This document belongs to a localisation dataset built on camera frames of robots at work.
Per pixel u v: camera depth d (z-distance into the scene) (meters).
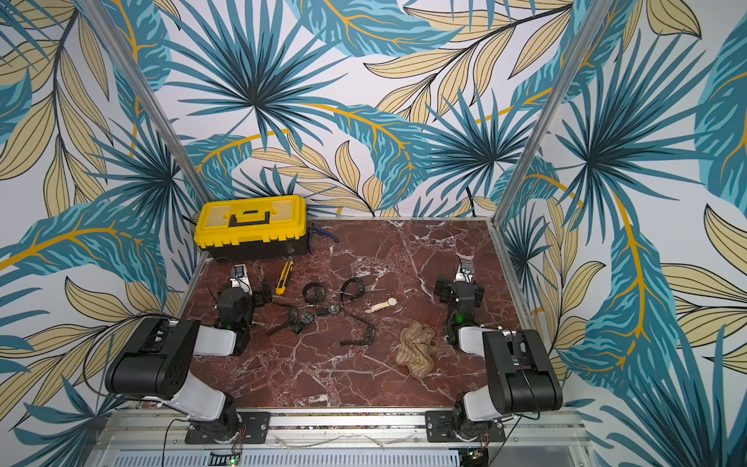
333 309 0.94
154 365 0.45
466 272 0.77
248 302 0.72
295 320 0.90
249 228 0.95
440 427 0.73
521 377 0.45
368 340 0.85
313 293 0.97
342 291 0.97
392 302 0.95
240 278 0.78
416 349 0.84
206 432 0.68
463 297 0.69
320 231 1.16
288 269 1.03
